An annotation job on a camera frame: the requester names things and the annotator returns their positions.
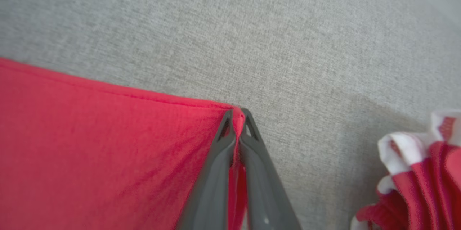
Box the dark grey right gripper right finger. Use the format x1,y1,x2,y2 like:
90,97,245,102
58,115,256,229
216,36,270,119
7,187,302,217
239,108,302,230

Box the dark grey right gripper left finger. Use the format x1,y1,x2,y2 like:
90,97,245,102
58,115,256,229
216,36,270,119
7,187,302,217
176,109,237,230

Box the red and white shirt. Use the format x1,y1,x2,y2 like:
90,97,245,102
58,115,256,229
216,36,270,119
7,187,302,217
0,57,249,230

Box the red shorts with white stripe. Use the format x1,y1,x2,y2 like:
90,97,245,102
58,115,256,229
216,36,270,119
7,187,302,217
350,109,461,230

